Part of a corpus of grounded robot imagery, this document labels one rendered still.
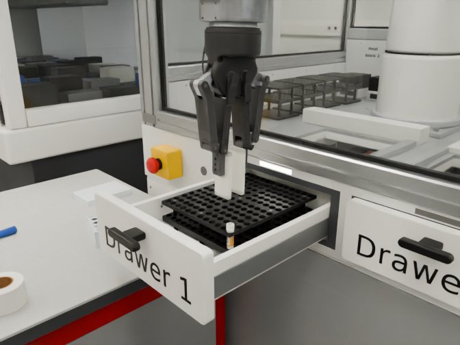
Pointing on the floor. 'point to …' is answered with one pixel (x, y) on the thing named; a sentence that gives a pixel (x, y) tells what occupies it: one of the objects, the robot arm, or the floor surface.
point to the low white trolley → (83, 277)
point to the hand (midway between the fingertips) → (230, 172)
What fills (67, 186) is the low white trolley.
